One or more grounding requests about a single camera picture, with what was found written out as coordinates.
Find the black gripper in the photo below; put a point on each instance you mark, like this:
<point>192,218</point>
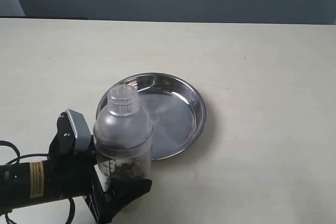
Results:
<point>74,175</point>

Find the clear plastic shaker bottle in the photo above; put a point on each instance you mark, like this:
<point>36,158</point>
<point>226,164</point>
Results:
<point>123,135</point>

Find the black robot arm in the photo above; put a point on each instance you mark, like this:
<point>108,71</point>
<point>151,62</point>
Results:
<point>27,184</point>

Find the round stainless steel plate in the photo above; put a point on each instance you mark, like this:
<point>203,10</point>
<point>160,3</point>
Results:
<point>176,108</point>

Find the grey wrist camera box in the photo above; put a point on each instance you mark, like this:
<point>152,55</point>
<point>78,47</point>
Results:
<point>80,129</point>

